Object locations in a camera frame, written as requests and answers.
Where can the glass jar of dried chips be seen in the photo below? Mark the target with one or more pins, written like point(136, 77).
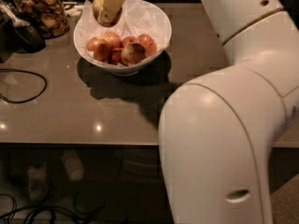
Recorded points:
point(48, 16)

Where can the front apple with brown spot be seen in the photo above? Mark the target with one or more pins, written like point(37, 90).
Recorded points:
point(133, 53)

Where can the white objects behind jar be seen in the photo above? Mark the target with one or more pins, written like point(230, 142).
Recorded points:
point(73, 9)

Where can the red apple behind left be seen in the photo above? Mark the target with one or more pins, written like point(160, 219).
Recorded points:
point(112, 38)

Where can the white bowl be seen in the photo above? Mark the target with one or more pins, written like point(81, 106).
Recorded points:
point(124, 68)

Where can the yellow-red top apple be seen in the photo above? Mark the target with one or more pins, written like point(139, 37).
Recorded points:
point(97, 12)

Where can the red apple centre back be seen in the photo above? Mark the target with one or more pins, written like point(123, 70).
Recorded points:
point(128, 40)

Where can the small red apple front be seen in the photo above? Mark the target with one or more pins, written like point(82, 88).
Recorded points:
point(115, 56)

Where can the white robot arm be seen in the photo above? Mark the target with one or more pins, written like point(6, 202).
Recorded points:
point(216, 131)

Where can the white paper liner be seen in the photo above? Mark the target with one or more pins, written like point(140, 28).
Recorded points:
point(140, 19)

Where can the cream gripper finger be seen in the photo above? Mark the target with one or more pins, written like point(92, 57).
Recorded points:
point(110, 11)

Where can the red apple right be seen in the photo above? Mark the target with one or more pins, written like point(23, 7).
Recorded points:
point(148, 43)

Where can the black appliance at left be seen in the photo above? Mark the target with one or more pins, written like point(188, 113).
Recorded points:
point(16, 33)

